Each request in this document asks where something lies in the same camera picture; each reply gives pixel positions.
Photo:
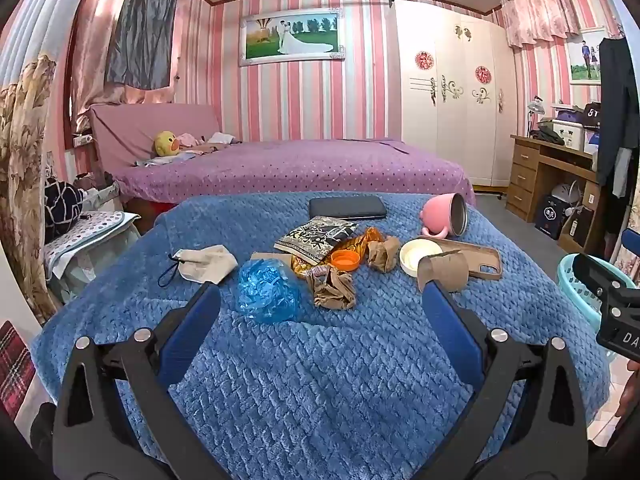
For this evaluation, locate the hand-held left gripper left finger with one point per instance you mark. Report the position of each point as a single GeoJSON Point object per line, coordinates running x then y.
{"type": "Point", "coordinates": [192, 332]}

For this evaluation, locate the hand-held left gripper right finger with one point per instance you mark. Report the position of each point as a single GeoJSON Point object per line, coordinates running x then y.
{"type": "Point", "coordinates": [450, 332]}

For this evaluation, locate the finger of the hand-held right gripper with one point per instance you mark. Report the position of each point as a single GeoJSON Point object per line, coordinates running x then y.
{"type": "Point", "coordinates": [590, 270]}

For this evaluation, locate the light blue plastic basket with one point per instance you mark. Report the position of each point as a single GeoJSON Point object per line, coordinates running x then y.
{"type": "Point", "coordinates": [580, 285]}

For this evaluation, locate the beige face mask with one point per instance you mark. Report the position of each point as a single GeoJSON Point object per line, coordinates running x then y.
{"type": "Point", "coordinates": [207, 262]}

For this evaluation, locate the white round lid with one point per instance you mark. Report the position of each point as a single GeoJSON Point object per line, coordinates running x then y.
{"type": "Point", "coordinates": [417, 257]}

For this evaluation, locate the blue plastic bag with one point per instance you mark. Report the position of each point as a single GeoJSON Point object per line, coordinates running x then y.
{"type": "Point", "coordinates": [267, 292]}

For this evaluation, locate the tan stocking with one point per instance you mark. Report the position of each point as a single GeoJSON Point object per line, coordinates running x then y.
{"type": "Point", "coordinates": [334, 289]}
{"type": "Point", "coordinates": [382, 255]}

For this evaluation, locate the orange bottle cap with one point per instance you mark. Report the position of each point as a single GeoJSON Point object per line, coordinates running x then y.
{"type": "Point", "coordinates": [345, 260]}

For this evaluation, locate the gold foil wrapper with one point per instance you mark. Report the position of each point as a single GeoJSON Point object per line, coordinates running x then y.
{"type": "Point", "coordinates": [360, 241]}

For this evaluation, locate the black and white snack packet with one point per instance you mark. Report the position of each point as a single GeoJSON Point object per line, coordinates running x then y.
{"type": "Point", "coordinates": [310, 240]}

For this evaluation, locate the person's right hand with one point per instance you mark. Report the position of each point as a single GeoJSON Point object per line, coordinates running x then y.
{"type": "Point", "coordinates": [630, 392]}

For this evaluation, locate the pink floral curtain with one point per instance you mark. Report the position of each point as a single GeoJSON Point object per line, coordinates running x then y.
{"type": "Point", "coordinates": [631, 262]}

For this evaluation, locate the white round appliance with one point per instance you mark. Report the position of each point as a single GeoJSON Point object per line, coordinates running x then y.
{"type": "Point", "coordinates": [567, 194]}

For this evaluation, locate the tan phone case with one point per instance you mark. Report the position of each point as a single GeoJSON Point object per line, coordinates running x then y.
{"type": "Point", "coordinates": [482, 260]}

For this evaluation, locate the wooden desk with drawers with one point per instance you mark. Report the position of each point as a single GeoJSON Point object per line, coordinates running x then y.
{"type": "Point", "coordinates": [530, 175]}

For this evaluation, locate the pink cup with steel inside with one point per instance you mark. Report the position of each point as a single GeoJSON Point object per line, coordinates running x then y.
{"type": "Point", "coordinates": [437, 212]}

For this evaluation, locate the blue fleece blanket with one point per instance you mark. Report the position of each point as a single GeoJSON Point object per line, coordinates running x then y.
{"type": "Point", "coordinates": [325, 385]}

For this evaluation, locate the white storage box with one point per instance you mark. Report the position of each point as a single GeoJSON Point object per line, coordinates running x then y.
{"type": "Point", "coordinates": [570, 135]}

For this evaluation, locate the dotted seat cushion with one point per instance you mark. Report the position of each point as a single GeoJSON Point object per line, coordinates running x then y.
{"type": "Point", "coordinates": [85, 232]}

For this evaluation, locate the black smartphone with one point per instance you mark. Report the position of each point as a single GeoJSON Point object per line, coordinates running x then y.
{"type": "Point", "coordinates": [347, 208]}

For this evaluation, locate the dark hanging jacket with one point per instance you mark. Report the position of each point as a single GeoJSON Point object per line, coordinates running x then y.
{"type": "Point", "coordinates": [617, 110]}

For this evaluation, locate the desk lamp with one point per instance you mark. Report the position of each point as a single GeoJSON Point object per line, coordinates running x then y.
{"type": "Point", "coordinates": [536, 110]}

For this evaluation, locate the black patterned bag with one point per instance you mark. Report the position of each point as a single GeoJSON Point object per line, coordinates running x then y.
{"type": "Point", "coordinates": [62, 207]}

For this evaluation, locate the red plaid cloth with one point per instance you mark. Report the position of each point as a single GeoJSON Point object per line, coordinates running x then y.
{"type": "Point", "coordinates": [14, 367]}

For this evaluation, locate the yellow duck plush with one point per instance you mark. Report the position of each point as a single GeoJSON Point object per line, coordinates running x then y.
{"type": "Point", "coordinates": [165, 144]}

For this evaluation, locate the pink cloth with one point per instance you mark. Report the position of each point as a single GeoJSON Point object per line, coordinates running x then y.
{"type": "Point", "coordinates": [187, 139]}

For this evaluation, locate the bed with purple dotted sheet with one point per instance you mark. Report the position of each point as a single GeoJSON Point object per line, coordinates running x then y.
{"type": "Point", "coordinates": [300, 167]}

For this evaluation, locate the white cloth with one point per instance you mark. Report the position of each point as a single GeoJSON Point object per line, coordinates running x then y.
{"type": "Point", "coordinates": [221, 137]}

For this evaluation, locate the white wardrobe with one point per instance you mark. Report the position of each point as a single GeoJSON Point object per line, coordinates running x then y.
{"type": "Point", "coordinates": [450, 125]}

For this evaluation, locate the pink covered headboard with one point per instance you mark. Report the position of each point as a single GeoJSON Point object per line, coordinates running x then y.
{"type": "Point", "coordinates": [130, 130]}

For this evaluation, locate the small framed photo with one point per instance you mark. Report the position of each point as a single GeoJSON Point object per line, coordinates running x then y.
{"type": "Point", "coordinates": [582, 57]}

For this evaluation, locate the red round paper decoration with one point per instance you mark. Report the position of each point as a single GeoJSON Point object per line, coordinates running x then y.
{"type": "Point", "coordinates": [483, 74]}
{"type": "Point", "coordinates": [424, 60]}

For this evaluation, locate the brown floral curtain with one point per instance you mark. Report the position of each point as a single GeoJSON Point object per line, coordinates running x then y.
{"type": "Point", "coordinates": [22, 160]}

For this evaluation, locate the pink curtain valance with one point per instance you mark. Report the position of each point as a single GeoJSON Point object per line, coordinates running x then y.
{"type": "Point", "coordinates": [537, 10]}

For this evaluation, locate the pink satin curtain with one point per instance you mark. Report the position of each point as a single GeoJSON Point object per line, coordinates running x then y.
{"type": "Point", "coordinates": [92, 50]}

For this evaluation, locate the grey curtain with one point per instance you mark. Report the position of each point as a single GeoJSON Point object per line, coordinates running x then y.
{"type": "Point", "coordinates": [142, 30]}

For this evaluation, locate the large framed wedding photo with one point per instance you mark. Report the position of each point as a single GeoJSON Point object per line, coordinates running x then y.
{"type": "Point", "coordinates": [290, 37]}

